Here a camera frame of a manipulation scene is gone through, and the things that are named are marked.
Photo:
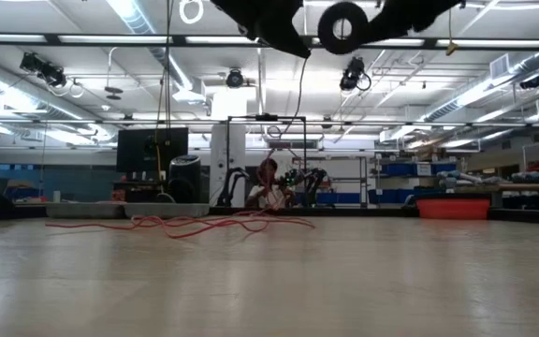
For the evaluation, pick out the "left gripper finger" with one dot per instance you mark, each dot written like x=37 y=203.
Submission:
x=279 y=37

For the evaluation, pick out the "black background robot arm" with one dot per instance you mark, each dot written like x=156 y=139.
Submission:
x=316 y=182
x=226 y=187

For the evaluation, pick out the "yellow hanging tag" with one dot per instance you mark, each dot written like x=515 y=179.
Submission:
x=452 y=48

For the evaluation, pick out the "shelf with blue bins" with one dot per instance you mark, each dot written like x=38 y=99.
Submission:
x=400 y=168

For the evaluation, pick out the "person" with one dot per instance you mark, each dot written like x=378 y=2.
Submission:
x=257 y=196

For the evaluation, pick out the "black monitor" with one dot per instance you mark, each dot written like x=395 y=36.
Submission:
x=138 y=150

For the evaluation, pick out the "grey tool kit case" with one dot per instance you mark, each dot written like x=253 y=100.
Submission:
x=166 y=210

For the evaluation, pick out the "small red plastic bin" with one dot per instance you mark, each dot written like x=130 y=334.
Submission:
x=452 y=209

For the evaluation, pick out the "black ceiling mounted device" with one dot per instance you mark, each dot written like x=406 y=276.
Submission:
x=42 y=70

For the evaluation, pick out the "wooden workbench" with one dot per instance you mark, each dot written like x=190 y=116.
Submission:
x=531 y=187

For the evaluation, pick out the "black round overhead camera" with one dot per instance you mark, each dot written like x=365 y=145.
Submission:
x=234 y=78

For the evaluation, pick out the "black background rig frame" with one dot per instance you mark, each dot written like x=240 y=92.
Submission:
x=267 y=117

